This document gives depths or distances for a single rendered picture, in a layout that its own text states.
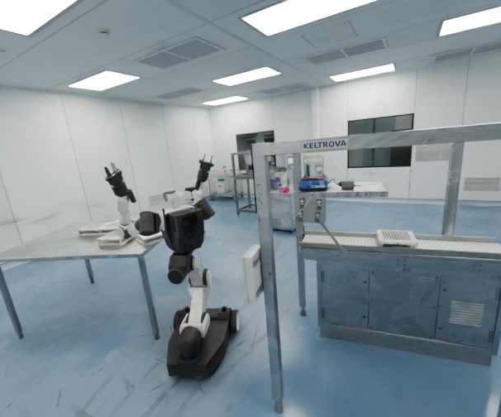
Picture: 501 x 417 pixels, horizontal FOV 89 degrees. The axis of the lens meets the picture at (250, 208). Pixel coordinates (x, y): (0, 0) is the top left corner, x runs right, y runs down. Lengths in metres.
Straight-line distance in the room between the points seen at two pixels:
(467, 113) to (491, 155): 0.97
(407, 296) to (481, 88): 5.43
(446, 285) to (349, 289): 0.63
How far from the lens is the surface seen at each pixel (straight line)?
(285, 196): 4.63
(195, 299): 2.34
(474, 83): 7.09
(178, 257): 1.91
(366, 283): 2.22
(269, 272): 1.42
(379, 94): 7.05
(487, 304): 2.41
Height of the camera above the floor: 1.66
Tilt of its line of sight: 14 degrees down
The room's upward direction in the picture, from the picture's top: 5 degrees counter-clockwise
